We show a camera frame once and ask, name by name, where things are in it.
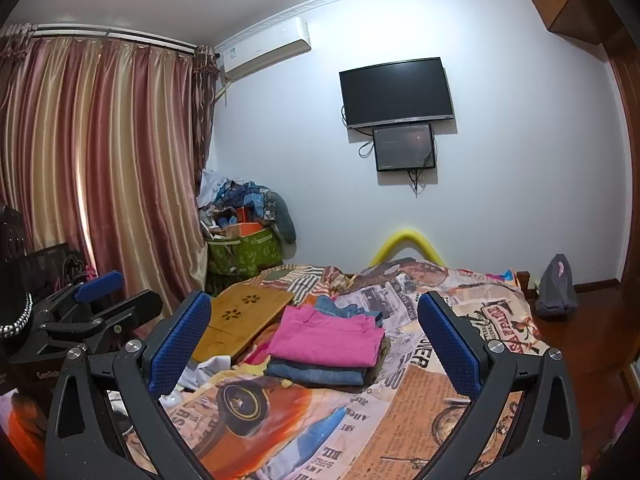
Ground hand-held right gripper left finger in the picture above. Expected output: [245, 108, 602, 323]
[45, 290, 213, 480]

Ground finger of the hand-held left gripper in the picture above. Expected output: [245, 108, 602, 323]
[39, 290, 165, 357]
[32, 270, 125, 332]

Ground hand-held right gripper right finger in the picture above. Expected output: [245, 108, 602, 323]
[416, 290, 584, 480]

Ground pink pants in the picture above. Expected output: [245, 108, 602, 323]
[267, 305, 386, 367]

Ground olive folded pants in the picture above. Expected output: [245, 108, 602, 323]
[369, 335, 392, 383]

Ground bamboo lap desk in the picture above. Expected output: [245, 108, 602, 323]
[192, 282, 296, 364]

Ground printed blanket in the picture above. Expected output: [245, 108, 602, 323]
[0, 257, 551, 480]

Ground black studded bag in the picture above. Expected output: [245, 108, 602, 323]
[0, 204, 34, 357]

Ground green storage bag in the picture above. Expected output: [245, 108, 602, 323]
[205, 227, 284, 287]

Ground yellow foam tube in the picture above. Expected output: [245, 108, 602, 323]
[369, 229, 445, 266]

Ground striped pink curtain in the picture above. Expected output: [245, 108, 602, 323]
[0, 35, 222, 307]

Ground grey backpack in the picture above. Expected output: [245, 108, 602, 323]
[534, 253, 579, 319]

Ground blue jeans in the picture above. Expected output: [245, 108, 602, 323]
[264, 294, 385, 387]

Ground orange box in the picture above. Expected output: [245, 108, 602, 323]
[220, 207, 274, 239]

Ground pile of clothes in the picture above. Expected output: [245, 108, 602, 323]
[197, 168, 296, 244]

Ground white air conditioner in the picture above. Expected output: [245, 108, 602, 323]
[214, 16, 312, 81]

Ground small black wall monitor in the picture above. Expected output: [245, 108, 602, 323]
[372, 123, 436, 173]

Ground white curtain rail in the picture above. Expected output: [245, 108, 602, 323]
[0, 22, 199, 54]

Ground black wall television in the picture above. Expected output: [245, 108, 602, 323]
[339, 57, 455, 130]

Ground wooden door frame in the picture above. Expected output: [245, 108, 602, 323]
[600, 25, 640, 377]

